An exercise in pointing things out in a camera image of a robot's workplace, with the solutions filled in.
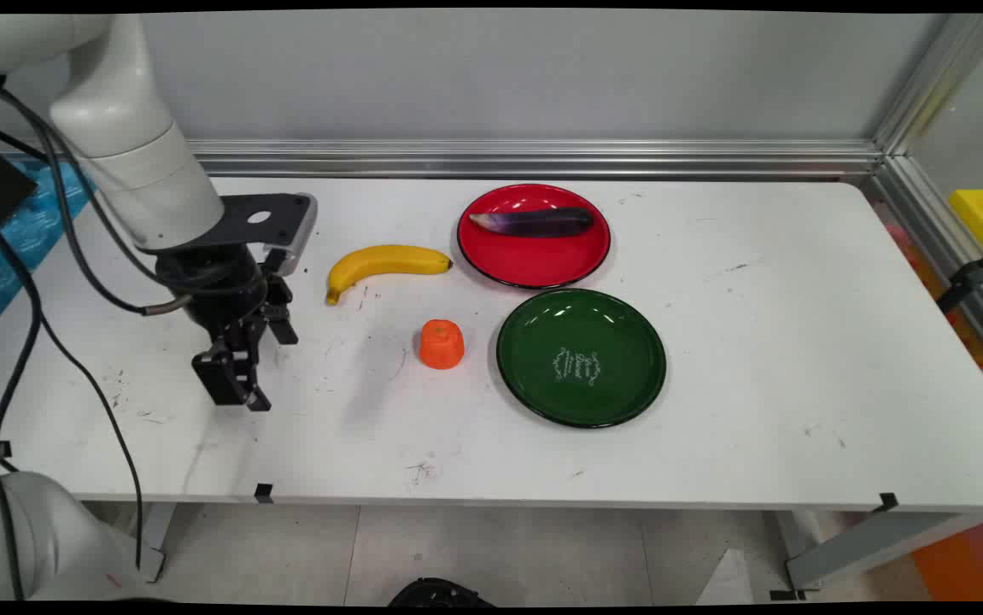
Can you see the orange box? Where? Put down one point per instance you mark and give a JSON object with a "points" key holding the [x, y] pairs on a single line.
{"points": [[969, 559]]}

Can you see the green plate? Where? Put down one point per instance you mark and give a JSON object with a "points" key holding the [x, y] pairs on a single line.
{"points": [[581, 359]]}

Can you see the blue plastic sheet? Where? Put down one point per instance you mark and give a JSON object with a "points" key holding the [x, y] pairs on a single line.
{"points": [[21, 231]]}

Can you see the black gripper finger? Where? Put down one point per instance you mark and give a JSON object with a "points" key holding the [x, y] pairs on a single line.
{"points": [[231, 376], [282, 316]]}

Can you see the red pink floor item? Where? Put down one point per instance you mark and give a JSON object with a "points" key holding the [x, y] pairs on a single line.
{"points": [[969, 342]]}

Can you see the red plate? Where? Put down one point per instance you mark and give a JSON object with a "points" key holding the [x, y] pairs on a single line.
{"points": [[534, 252]]}

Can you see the aluminium horizontal frame rail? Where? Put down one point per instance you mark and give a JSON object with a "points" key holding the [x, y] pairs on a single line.
{"points": [[542, 158]]}

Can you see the grey table leg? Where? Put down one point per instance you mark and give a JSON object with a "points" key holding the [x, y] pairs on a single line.
{"points": [[875, 547], [155, 538]]}

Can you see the yellow banana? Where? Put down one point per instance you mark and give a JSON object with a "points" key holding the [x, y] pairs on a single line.
{"points": [[380, 260]]}

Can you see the aluminium upright frame post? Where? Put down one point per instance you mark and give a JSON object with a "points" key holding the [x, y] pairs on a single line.
{"points": [[935, 81]]}

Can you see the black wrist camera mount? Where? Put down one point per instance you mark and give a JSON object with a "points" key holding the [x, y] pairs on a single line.
{"points": [[265, 218]]}

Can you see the purple eggplant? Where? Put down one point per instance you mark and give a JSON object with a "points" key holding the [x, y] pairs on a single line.
{"points": [[538, 222]]}

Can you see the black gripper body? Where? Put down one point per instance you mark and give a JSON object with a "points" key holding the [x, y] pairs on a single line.
{"points": [[216, 290]]}

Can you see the black tape marker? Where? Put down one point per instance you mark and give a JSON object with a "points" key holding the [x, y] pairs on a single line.
{"points": [[887, 501], [263, 493]]}

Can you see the black round floor object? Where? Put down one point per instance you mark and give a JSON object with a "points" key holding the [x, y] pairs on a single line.
{"points": [[440, 594]]}

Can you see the orange carrot piece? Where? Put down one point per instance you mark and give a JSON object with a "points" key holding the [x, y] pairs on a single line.
{"points": [[441, 344]]}

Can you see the aluminium side frame rail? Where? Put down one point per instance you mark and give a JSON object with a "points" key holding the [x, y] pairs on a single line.
{"points": [[944, 248]]}

